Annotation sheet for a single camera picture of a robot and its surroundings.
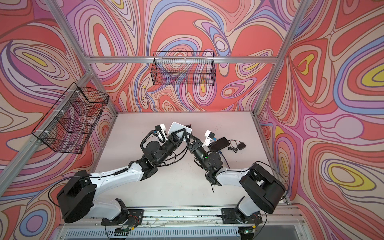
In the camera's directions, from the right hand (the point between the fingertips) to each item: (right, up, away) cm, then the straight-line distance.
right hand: (183, 136), depth 72 cm
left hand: (+2, +3, -2) cm, 4 cm away
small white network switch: (-4, +5, -1) cm, 6 cm away
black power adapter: (+36, -8, +25) cm, 45 cm away
